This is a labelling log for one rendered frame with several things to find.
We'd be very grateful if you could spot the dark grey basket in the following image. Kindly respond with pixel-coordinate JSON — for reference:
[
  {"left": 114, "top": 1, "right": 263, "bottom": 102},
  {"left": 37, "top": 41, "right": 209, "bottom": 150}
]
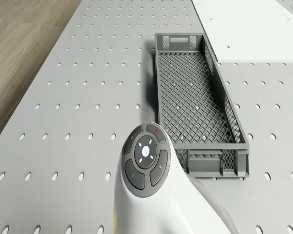
[{"left": 154, "top": 33, "right": 251, "bottom": 179}]

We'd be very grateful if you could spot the white board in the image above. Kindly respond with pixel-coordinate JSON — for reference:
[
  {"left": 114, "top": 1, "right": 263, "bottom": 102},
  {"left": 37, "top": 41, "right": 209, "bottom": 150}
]
[{"left": 192, "top": 0, "right": 293, "bottom": 63}]

